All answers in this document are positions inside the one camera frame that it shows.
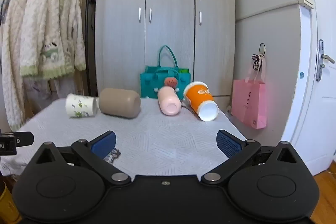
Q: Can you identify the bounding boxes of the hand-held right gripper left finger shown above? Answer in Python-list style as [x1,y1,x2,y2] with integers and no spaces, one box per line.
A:
[34,131,132,186]

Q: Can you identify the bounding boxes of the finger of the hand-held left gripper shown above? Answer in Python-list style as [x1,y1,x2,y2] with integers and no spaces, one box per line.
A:
[15,132,34,147]

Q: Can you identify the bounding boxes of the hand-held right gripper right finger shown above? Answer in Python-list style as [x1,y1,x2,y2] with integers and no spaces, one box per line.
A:
[201,130,302,186]

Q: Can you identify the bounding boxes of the brown plastic cup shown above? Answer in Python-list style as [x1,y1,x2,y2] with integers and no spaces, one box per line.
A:
[98,88,141,119]

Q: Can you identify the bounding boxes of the white floral paper cup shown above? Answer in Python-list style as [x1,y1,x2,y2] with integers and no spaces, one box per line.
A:
[65,93,99,119]

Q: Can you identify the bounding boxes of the orange paper cup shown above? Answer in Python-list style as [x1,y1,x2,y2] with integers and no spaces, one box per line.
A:
[183,81,219,122]

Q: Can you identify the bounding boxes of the pink plastic cup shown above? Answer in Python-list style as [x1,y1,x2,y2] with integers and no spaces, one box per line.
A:
[157,86,181,116]

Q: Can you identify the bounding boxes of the small printed tag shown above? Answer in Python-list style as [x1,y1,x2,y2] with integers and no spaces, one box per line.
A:
[104,148,122,163]

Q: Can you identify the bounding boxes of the pink paper bag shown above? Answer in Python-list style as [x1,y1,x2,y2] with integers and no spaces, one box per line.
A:
[231,55,268,130]

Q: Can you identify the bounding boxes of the pale hanging garment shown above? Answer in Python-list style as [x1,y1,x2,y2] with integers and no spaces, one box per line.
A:
[24,74,79,114]

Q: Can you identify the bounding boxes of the yellow object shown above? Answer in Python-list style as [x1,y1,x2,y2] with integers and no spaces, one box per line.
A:
[0,182,20,223]

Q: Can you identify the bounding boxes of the teal felt tote bag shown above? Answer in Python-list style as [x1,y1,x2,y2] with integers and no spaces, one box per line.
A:
[140,45,191,99]

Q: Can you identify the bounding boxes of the white fluffy garment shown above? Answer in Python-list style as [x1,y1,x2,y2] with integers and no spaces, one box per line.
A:
[0,0,32,131]

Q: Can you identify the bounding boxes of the white door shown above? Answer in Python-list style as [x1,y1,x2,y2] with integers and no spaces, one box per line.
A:
[287,0,336,177]

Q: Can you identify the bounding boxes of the cream and green fluffy cardigan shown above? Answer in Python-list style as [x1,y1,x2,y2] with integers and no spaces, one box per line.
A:
[20,0,87,80]

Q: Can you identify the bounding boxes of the grey wardrobe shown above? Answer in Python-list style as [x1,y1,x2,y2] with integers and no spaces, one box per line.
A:
[94,0,236,106]

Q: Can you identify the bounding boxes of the black hair ties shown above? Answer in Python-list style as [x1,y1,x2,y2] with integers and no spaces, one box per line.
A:
[252,43,267,69]

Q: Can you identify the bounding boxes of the metal door handle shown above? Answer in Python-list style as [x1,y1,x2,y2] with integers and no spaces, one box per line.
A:
[316,40,336,82]

